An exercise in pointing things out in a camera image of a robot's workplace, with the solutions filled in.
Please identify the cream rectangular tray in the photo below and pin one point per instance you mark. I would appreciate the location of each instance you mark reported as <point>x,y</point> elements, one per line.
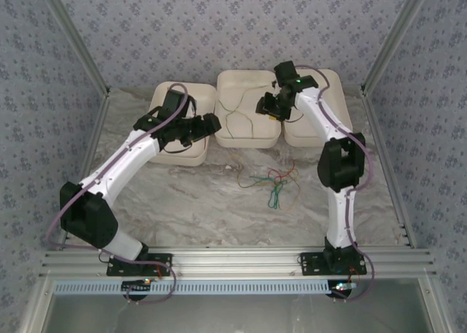
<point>182,157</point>
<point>335,103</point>
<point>241,128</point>

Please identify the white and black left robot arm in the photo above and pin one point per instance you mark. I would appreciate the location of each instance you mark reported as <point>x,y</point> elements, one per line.
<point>120,161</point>

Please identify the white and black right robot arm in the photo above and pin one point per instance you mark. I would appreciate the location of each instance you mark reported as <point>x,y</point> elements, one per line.
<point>339,216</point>

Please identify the small circuit board with LED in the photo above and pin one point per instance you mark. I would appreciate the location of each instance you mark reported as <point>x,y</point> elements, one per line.
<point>343,285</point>
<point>136,285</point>

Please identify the grey metal panel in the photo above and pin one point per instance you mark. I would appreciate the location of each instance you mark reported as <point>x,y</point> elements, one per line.
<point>237,314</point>

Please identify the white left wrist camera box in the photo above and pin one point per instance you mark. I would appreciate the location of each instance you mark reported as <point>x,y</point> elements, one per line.
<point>192,108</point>

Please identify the aluminium side rail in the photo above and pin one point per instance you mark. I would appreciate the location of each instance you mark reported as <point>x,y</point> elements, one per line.
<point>95,136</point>

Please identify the aluminium frame post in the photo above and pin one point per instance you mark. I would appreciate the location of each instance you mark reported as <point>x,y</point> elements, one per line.
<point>397,37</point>
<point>73,37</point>

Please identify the aluminium mounting rail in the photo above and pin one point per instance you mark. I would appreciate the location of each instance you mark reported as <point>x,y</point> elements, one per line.
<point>237,261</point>

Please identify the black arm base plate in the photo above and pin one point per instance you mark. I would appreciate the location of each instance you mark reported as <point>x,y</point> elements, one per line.
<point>164,263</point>
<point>308,263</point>

